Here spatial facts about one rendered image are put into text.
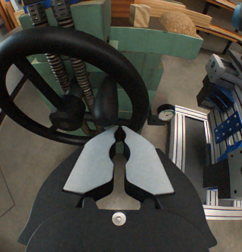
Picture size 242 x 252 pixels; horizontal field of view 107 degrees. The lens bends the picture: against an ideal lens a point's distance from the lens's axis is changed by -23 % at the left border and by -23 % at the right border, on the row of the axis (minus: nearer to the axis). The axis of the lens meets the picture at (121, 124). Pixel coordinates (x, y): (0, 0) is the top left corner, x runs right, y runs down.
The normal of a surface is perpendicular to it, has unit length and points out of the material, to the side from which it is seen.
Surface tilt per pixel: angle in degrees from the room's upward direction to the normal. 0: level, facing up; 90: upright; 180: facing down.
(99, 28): 90
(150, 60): 90
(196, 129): 0
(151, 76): 90
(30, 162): 0
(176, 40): 90
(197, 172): 0
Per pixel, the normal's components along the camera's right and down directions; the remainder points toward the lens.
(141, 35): -0.02, 0.86
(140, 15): 0.20, 0.85
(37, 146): 0.04, -0.51
